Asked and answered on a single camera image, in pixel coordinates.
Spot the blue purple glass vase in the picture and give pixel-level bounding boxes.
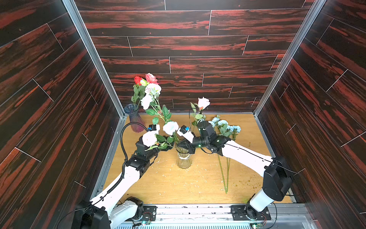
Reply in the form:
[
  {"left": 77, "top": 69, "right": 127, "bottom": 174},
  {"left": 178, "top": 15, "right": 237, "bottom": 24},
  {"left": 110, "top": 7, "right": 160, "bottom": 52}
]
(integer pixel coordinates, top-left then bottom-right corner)
[{"left": 124, "top": 104, "right": 145, "bottom": 133}]

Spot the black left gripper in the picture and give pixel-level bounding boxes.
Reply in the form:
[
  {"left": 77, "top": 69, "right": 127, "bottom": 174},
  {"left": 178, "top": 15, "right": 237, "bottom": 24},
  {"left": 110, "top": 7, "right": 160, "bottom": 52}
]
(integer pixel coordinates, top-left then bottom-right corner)
[{"left": 144, "top": 135, "right": 175, "bottom": 162}]

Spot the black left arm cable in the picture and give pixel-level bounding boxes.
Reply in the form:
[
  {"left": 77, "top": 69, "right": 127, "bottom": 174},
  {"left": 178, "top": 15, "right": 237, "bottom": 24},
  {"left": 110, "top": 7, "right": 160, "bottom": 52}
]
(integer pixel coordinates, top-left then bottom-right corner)
[{"left": 120, "top": 122, "right": 148, "bottom": 172}]

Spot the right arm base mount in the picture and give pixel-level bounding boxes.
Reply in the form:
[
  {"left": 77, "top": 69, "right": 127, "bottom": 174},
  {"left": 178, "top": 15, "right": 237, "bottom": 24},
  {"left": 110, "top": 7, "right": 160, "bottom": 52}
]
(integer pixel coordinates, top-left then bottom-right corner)
[{"left": 230, "top": 201, "right": 271, "bottom": 221}]

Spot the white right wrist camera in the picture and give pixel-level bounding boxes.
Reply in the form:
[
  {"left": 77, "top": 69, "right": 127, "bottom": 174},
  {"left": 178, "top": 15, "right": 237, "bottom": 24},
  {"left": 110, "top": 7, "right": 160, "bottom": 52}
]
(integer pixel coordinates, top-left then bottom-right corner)
[{"left": 177, "top": 125, "right": 195, "bottom": 143}]

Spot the light blue flower bunch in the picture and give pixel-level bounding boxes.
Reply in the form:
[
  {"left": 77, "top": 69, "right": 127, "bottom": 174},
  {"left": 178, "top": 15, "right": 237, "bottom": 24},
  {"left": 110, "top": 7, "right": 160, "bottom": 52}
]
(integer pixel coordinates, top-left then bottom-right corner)
[{"left": 140, "top": 79, "right": 179, "bottom": 150}]

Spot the white flower stem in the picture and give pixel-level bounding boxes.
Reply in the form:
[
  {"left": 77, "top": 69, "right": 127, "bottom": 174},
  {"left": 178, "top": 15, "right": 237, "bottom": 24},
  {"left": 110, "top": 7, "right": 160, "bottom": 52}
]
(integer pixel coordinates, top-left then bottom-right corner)
[{"left": 208, "top": 115, "right": 229, "bottom": 194}]

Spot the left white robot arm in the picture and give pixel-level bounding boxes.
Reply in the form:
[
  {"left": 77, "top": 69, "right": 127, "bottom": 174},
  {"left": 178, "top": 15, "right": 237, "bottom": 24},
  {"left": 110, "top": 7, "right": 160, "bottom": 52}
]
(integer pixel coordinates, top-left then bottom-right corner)
[{"left": 71, "top": 138, "right": 173, "bottom": 229}]

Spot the clear glass vase with ribbon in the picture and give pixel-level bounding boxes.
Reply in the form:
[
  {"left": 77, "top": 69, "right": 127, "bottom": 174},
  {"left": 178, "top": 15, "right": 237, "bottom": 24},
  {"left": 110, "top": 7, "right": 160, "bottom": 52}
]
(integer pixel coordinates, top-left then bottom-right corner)
[{"left": 175, "top": 140, "right": 192, "bottom": 169}]

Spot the pink rose in clear vase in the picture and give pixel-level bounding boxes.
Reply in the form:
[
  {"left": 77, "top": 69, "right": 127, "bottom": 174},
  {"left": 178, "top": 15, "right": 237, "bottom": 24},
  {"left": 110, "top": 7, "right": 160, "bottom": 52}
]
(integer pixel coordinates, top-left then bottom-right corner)
[{"left": 191, "top": 97, "right": 210, "bottom": 130}]

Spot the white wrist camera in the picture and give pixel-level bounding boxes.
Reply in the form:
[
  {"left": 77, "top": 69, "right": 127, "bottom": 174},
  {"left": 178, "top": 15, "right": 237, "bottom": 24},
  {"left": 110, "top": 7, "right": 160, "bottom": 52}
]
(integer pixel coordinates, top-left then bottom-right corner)
[
  {"left": 177, "top": 125, "right": 195, "bottom": 143},
  {"left": 147, "top": 124, "right": 160, "bottom": 134}
]

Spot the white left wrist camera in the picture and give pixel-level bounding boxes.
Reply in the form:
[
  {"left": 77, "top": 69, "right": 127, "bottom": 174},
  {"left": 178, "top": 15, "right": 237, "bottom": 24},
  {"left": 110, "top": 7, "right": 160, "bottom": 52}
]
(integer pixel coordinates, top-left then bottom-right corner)
[{"left": 147, "top": 124, "right": 160, "bottom": 134}]

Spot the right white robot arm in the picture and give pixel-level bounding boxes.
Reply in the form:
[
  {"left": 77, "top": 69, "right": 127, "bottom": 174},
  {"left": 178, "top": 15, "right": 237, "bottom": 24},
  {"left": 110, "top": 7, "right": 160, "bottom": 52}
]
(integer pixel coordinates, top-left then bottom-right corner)
[{"left": 177, "top": 121, "right": 296, "bottom": 219}]

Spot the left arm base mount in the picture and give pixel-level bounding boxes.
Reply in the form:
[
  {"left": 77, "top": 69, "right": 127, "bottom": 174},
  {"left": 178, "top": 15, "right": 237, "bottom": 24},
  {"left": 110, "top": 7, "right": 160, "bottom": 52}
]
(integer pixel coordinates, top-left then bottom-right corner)
[{"left": 126, "top": 197, "right": 157, "bottom": 221}]

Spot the red rose stem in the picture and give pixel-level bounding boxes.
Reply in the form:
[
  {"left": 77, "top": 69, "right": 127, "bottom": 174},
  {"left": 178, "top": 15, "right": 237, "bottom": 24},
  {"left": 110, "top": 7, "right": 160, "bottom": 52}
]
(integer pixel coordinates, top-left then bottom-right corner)
[{"left": 131, "top": 76, "right": 145, "bottom": 111}]

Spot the pink rose stem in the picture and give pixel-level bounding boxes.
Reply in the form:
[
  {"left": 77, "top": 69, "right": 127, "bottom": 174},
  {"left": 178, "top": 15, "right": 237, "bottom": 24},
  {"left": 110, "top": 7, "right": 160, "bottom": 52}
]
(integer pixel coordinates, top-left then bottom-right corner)
[{"left": 135, "top": 73, "right": 158, "bottom": 86}]

